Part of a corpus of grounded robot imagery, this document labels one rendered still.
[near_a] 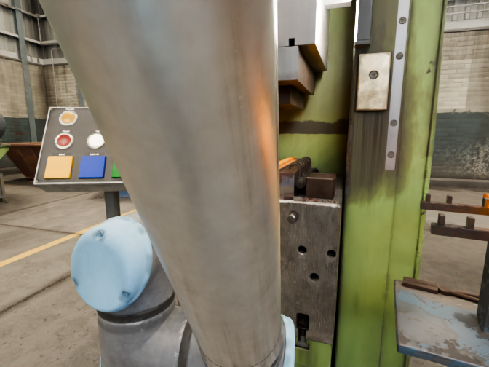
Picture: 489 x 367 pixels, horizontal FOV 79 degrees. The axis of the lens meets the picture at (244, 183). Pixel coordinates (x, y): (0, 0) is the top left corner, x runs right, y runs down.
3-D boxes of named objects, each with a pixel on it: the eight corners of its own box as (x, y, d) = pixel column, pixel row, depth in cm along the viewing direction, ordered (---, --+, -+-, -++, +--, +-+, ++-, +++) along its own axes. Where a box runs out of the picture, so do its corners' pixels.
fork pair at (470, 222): (474, 229, 55) (475, 218, 54) (438, 225, 57) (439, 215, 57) (450, 202, 75) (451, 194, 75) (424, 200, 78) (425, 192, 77)
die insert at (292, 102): (290, 103, 99) (290, 85, 98) (268, 104, 102) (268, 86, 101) (303, 109, 127) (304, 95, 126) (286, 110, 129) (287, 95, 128)
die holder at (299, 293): (332, 345, 91) (340, 204, 83) (220, 319, 104) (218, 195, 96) (339, 267, 143) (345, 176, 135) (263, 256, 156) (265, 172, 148)
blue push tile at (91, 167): (102, 177, 92) (105, 155, 95) (77, 177, 91) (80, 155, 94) (104, 179, 94) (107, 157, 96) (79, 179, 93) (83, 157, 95)
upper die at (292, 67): (297, 79, 88) (297, 45, 86) (234, 83, 94) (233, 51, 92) (313, 95, 126) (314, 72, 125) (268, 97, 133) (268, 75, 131)
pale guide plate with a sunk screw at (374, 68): (386, 109, 92) (391, 51, 89) (356, 110, 95) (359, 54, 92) (386, 110, 94) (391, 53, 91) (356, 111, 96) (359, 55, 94)
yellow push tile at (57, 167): (69, 177, 91) (72, 155, 93) (43, 177, 91) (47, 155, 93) (71, 180, 93) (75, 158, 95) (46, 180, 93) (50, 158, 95)
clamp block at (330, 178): (333, 199, 90) (334, 178, 89) (305, 197, 93) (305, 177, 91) (335, 191, 101) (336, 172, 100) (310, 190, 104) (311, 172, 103)
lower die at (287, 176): (293, 196, 94) (294, 170, 92) (235, 192, 100) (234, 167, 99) (310, 177, 133) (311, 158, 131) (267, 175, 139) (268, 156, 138)
